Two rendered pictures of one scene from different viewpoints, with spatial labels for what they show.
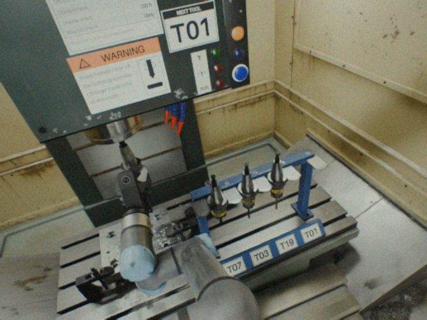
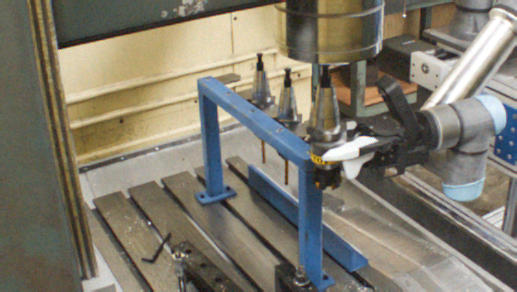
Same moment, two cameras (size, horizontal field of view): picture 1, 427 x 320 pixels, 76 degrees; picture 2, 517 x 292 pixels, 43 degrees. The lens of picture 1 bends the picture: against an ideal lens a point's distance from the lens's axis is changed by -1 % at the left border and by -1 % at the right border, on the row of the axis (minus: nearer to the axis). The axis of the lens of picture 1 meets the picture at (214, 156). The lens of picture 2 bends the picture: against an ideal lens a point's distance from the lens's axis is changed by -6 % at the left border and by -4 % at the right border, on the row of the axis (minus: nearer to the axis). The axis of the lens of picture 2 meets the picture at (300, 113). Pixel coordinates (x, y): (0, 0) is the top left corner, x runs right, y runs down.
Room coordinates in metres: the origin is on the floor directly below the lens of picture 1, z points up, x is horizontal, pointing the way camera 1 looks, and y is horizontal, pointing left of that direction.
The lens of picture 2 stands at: (0.99, 1.14, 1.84)
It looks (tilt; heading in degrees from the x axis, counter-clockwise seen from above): 25 degrees down; 253
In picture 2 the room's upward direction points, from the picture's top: 1 degrees counter-clockwise
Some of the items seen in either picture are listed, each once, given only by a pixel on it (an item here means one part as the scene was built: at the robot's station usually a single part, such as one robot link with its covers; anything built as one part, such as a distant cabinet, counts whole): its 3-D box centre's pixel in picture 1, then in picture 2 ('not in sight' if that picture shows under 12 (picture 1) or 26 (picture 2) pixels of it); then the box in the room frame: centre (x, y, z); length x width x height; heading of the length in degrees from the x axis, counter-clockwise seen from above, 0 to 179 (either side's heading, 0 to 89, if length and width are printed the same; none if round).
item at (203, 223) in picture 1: (203, 226); (310, 231); (0.65, 0.08, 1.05); 0.10 x 0.05 x 0.30; 16
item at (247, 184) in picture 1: (247, 180); (287, 100); (0.65, -0.09, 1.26); 0.04 x 0.04 x 0.07
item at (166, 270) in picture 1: (154, 270); (458, 165); (0.41, 0.20, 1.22); 0.11 x 0.08 x 0.11; 108
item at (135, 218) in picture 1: (137, 226); (435, 127); (0.48, 0.23, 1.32); 0.08 x 0.05 x 0.08; 98
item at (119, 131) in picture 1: (108, 110); (329, 6); (0.68, 0.26, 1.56); 0.16 x 0.16 x 0.12
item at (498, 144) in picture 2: not in sight; (507, 134); (-0.09, -0.34, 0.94); 0.09 x 0.01 x 0.18; 106
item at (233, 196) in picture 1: (232, 195); (302, 130); (0.63, -0.04, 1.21); 0.07 x 0.05 x 0.01; 16
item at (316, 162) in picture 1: (317, 163); (227, 79); (0.72, -0.36, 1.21); 0.07 x 0.05 x 0.01; 16
